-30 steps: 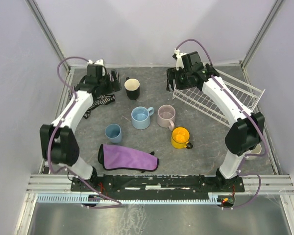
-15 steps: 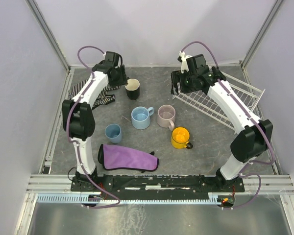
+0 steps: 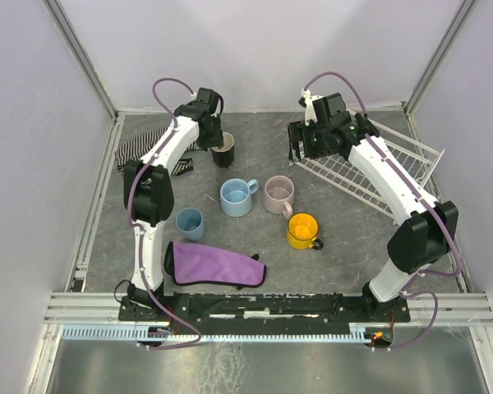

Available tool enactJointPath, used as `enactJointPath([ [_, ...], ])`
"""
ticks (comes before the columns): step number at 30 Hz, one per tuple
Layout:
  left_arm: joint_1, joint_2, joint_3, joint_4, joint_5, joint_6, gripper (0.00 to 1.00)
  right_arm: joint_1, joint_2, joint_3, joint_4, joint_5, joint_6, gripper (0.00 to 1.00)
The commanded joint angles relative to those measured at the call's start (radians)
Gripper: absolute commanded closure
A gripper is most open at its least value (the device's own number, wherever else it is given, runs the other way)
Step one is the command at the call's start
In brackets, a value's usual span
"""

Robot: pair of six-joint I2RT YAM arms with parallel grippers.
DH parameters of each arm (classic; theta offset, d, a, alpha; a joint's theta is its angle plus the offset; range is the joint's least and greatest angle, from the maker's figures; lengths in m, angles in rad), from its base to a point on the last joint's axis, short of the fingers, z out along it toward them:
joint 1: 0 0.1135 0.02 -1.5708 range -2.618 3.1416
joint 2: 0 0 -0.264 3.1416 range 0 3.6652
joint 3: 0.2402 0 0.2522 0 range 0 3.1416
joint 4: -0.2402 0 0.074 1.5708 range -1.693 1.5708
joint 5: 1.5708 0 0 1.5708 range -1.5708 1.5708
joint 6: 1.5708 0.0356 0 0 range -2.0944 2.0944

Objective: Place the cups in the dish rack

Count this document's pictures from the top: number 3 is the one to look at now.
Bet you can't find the black cup white interior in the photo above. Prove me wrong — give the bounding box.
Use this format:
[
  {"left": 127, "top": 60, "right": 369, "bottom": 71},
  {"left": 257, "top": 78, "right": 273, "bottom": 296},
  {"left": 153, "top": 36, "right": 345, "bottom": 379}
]
[{"left": 211, "top": 132, "right": 235, "bottom": 168}]

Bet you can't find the white wire dish rack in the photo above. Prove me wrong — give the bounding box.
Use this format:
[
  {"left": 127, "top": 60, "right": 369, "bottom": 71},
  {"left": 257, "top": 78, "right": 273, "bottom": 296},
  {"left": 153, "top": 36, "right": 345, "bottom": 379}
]
[{"left": 307, "top": 111, "right": 454, "bottom": 228}]

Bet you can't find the pink mug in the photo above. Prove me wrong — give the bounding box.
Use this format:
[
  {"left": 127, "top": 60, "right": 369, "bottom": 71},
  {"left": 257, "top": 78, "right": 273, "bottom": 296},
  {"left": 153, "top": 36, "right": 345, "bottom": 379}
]
[{"left": 263, "top": 176, "right": 295, "bottom": 220}]

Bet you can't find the light blue mug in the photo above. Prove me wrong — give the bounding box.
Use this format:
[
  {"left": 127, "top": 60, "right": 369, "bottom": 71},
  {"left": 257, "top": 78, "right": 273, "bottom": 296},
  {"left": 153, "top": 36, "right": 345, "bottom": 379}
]
[{"left": 219, "top": 178, "right": 259, "bottom": 218}]

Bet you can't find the yellow mug black handle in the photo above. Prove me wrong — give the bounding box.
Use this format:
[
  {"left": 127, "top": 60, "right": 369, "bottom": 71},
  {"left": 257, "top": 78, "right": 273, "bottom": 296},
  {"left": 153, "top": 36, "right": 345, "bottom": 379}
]
[{"left": 287, "top": 213, "right": 324, "bottom": 250}]

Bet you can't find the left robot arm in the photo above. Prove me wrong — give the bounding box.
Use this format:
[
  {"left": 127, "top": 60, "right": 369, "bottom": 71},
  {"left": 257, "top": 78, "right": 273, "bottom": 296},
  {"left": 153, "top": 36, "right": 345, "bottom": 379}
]
[{"left": 124, "top": 88, "right": 223, "bottom": 308}]

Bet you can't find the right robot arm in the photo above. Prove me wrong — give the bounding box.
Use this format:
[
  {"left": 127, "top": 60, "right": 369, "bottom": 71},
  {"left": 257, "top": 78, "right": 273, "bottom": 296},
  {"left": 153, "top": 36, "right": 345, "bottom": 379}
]
[{"left": 288, "top": 89, "right": 458, "bottom": 314}]

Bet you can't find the striped cloth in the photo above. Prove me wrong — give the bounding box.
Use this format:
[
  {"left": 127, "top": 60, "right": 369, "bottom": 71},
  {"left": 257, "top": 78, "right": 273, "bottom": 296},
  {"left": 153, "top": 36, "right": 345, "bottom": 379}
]
[{"left": 114, "top": 127, "right": 193, "bottom": 176}]

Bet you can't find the small blue tumbler cup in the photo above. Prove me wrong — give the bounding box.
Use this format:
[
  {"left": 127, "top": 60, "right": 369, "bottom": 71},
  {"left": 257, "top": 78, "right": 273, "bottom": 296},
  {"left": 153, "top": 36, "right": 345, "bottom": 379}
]
[{"left": 176, "top": 208, "right": 205, "bottom": 241}]

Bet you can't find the purple cloth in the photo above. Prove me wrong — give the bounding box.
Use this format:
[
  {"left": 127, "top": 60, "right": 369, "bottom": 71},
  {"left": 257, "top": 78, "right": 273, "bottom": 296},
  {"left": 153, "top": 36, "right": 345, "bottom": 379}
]
[{"left": 164, "top": 241, "right": 268, "bottom": 288}]

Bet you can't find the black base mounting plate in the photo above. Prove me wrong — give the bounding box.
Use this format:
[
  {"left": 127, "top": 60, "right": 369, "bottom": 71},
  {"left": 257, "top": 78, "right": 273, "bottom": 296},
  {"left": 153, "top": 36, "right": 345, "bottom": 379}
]
[{"left": 118, "top": 291, "right": 412, "bottom": 334}]

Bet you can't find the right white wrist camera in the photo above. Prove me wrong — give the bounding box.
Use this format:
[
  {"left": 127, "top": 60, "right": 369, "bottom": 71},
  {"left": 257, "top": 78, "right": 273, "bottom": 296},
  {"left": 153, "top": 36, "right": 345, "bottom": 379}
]
[{"left": 298, "top": 89, "right": 320, "bottom": 126}]

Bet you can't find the light blue cable duct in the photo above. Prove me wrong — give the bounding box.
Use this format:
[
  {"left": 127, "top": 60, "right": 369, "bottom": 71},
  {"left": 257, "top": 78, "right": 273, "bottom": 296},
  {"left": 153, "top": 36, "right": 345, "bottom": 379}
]
[{"left": 60, "top": 322, "right": 375, "bottom": 341}]

